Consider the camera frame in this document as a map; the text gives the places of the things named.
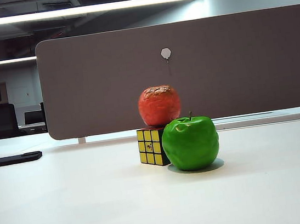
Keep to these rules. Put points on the Rubik's cube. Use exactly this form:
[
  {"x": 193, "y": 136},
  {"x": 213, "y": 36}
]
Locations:
[{"x": 149, "y": 148}]

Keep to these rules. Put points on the short ceiling light strip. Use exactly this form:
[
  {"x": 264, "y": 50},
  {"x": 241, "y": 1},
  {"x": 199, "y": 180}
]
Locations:
[{"x": 13, "y": 60}]

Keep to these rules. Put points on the green apple with stem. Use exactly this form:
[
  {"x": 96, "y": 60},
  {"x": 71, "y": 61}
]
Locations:
[{"x": 190, "y": 145}]

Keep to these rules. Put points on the white hexagonal pin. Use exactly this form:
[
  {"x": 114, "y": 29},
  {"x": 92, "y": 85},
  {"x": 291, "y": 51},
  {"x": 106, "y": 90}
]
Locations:
[{"x": 165, "y": 53}]

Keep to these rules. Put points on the black office chair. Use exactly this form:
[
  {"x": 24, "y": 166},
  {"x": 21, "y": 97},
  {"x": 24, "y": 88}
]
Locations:
[{"x": 1, "y": 120}]

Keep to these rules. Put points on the long ceiling light strip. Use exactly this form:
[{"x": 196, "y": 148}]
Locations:
[{"x": 70, "y": 11}]

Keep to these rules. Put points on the flat black desk bracket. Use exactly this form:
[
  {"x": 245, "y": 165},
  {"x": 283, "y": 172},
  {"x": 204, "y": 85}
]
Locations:
[{"x": 7, "y": 160}]

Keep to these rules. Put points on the white divider support foot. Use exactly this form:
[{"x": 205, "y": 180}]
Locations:
[{"x": 82, "y": 140}]

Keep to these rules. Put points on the black background monitor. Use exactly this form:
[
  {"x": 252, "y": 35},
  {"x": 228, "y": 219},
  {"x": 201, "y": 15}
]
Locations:
[{"x": 34, "y": 117}]

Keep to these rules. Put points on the wrinkled orange fruit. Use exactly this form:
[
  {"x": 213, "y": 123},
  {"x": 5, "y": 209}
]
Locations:
[{"x": 160, "y": 107}]

